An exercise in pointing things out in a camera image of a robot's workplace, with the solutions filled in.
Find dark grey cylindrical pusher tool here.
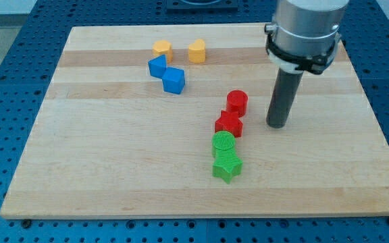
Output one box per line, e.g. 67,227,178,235
265,69,303,128

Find red star block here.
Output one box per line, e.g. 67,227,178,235
215,110,243,138

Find green star block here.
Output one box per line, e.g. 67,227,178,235
212,148,243,184

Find red cylinder block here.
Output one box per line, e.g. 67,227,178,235
226,90,248,117

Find green cylinder block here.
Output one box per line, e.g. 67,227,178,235
211,130,236,157

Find yellow heart block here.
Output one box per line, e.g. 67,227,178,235
188,38,206,63

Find blue cube block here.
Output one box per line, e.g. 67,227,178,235
162,67,185,95

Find blue triangle block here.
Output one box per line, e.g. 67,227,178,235
148,55,167,78

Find yellow hexagon block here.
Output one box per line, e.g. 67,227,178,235
152,40,173,63

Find light wooden board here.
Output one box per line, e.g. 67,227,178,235
0,23,389,219

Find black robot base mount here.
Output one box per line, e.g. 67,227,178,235
166,0,238,11

